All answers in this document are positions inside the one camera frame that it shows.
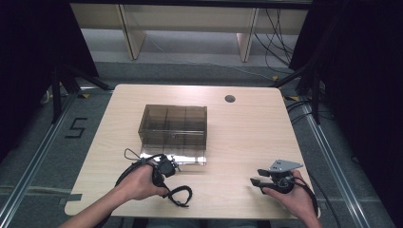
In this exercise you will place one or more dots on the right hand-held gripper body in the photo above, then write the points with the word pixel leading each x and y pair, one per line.
pixel 280 174

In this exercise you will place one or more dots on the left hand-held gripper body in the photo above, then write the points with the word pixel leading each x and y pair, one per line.
pixel 165 167

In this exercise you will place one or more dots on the smoky transparent plastic organizer box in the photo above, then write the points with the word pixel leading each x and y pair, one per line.
pixel 172 126

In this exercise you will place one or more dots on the person's right hand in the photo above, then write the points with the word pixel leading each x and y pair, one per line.
pixel 297 199

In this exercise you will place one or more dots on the person's left hand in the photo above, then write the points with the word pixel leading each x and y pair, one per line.
pixel 139 183

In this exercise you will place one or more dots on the yellow black striped tape piece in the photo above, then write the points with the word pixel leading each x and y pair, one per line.
pixel 275 77
pixel 84 95
pixel 291 98

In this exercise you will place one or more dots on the black metal stand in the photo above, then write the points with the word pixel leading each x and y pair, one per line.
pixel 315 95
pixel 57 95

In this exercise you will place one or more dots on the black tape floor mark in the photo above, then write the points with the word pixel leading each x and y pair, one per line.
pixel 76 128

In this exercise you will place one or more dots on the black curtain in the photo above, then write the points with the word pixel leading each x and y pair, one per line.
pixel 31 63
pixel 364 79

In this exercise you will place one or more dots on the grey floor tape strip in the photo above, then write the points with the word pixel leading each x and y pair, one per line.
pixel 38 191

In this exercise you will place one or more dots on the aluminium floor rail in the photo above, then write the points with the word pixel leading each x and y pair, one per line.
pixel 335 164
pixel 34 158

